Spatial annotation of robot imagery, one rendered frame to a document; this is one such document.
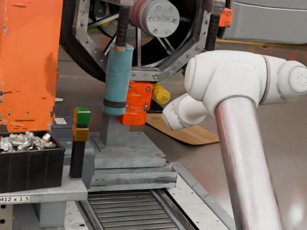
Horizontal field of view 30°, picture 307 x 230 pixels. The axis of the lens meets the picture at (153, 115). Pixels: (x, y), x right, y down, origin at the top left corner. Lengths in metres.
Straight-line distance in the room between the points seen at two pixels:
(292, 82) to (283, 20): 1.16
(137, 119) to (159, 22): 0.44
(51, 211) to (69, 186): 0.50
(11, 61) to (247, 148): 0.72
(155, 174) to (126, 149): 0.16
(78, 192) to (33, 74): 0.36
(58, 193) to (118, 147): 0.92
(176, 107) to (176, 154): 1.15
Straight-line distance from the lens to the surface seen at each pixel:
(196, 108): 1.88
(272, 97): 1.49
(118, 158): 2.40
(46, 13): 1.64
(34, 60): 1.66
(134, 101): 2.25
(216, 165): 3.07
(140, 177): 2.44
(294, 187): 3.03
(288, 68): 1.47
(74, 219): 2.21
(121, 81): 2.07
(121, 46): 1.93
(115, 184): 2.41
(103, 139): 2.49
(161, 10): 2.04
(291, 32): 2.64
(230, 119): 1.35
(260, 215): 1.20
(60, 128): 2.10
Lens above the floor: 1.18
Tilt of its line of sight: 19 degrees down
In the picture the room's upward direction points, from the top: 9 degrees clockwise
